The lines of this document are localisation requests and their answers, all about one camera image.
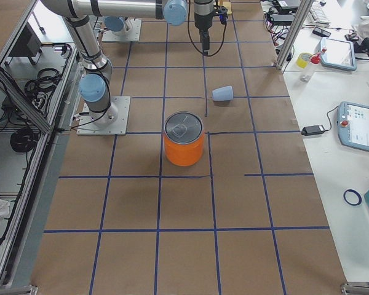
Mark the teach pendant tablet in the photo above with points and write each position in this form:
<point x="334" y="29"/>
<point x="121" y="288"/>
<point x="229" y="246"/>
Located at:
<point x="353" y="125"/>
<point x="337" y="54"/>

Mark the red emergency button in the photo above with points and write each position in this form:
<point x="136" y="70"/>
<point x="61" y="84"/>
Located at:
<point x="315" y="59"/>

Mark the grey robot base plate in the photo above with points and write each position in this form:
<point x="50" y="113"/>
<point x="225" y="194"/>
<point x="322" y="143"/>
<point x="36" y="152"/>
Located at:
<point x="114" y="122"/>

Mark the yellow tape roll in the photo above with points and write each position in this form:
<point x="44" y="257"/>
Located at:
<point x="303" y="59"/>

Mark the far teach pendant tablet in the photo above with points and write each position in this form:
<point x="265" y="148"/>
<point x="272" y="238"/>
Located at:
<point x="337" y="54"/>

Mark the white keyboard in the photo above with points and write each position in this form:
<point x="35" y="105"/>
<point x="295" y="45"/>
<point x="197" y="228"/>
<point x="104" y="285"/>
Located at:
<point x="317" y="15"/>

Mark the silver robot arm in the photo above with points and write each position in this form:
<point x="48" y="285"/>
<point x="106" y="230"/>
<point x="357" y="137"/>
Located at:
<point x="94" y="86"/>

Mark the near teach pendant tablet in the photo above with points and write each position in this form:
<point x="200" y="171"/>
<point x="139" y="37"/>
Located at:
<point x="353" y="125"/>

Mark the orange can with silver lid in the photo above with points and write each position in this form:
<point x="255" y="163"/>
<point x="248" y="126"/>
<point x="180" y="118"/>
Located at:
<point x="183" y="138"/>

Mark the light blue plastic cup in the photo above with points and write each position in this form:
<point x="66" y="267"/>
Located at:
<point x="223" y="94"/>

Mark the black phone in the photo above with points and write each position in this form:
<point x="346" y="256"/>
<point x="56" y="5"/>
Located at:
<point x="321" y="32"/>

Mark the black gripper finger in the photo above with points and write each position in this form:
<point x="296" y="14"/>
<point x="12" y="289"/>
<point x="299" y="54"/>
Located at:
<point x="207" y="41"/>
<point x="203" y="41"/>

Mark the black power adapter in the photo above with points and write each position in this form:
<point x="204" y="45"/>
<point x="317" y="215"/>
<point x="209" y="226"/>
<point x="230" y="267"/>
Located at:
<point x="312" y="130"/>

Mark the black box on shelf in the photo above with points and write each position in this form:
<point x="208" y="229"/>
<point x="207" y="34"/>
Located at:
<point x="27" y="45"/>

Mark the aluminium frame rail left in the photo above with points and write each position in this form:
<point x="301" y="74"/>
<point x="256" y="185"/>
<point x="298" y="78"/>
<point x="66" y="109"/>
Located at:
<point x="18" y="98"/>

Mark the aluminium frame post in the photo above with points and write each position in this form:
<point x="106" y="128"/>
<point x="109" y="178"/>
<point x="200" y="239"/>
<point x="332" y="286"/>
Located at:
<point x="297" y="23"/>

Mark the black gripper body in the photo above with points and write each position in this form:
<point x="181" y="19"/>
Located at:
<point x="202" y="18"/>

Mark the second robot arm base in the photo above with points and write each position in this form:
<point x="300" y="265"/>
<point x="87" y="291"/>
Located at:
<point x="118" y="25"/>

